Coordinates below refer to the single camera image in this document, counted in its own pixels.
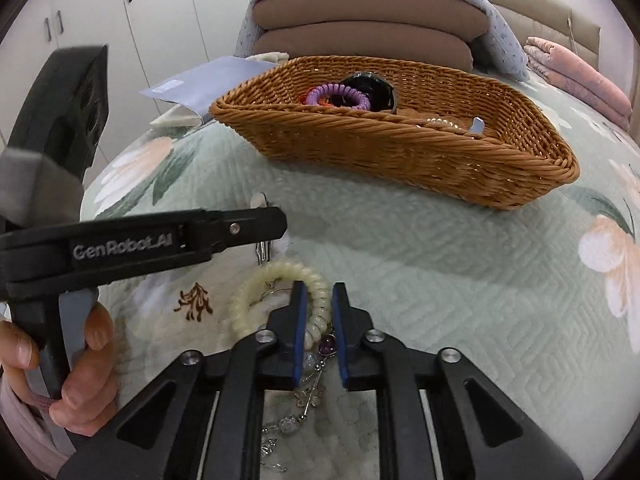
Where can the green floral bedspread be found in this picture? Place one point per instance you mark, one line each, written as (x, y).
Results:
(450, 285)

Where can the silver metal hair clip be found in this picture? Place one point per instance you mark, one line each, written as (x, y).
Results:
(262, 252)

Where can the brown wicker basket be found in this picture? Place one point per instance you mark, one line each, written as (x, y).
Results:
(400, 160)

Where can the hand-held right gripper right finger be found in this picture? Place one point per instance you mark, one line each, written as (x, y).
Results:
(340, 340)

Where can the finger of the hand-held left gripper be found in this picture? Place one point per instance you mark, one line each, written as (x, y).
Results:
(250, 227)

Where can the blue floral blanket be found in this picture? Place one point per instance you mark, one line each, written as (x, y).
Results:
(505, 35)

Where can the black wrist watch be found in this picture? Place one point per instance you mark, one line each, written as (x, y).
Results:
(370, 85)

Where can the pink folded blanket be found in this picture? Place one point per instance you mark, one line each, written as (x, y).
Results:
(580, 75)

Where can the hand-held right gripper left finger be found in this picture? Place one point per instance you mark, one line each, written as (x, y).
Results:
(300, 340)

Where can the small white cloth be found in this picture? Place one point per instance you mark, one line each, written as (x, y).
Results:
(267, 57)

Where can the brown folded quilt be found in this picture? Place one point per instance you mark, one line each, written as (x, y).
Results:
(370, 12)
(360, 47)

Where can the white wardrobe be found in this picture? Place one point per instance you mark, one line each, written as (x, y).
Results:
(175, 20)

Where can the person's left hand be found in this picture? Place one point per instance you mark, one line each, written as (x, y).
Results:
(95, 385)

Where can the blue grey booklet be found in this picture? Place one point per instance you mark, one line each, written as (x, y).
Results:
(210, 82)

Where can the light blue hair clip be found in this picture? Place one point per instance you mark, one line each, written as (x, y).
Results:
(478, 126)

